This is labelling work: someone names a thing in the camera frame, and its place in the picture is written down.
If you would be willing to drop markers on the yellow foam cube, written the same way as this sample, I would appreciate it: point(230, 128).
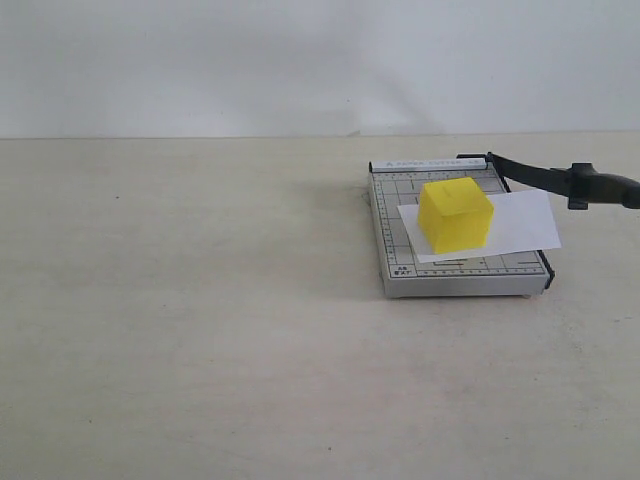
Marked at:
point(454, 215)

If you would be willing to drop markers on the white paper sheet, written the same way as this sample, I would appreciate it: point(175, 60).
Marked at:
point(514, 223)

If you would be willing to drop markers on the black cutter blade arm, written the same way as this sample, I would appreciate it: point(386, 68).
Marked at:
point(581, 184)

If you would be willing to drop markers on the grey paper cutter base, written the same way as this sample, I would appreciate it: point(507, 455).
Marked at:
point(395, 183)

